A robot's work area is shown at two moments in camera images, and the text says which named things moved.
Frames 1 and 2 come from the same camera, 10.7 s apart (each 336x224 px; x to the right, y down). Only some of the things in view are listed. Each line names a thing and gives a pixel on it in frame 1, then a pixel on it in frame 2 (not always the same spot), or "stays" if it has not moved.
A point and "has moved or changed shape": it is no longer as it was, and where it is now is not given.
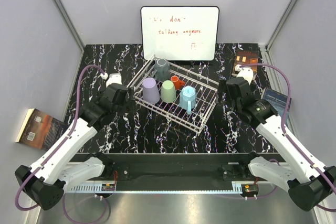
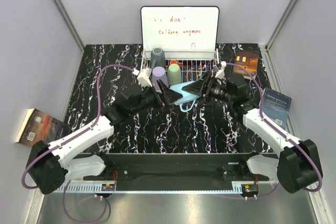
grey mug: (162, 72) → (157, 57)
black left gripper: (131, 101) → (170, 96)
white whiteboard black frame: (180, 33) stays
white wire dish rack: (182, 96) → (191, 63)
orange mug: (177, 83) → (174, 62)
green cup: (168, 94) has moved or changed shape
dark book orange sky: (40, 129) stays
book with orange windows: (245, 57) stays
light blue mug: (188, 97) has moved or changed shape
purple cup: (150, 92) has moved or changed shape
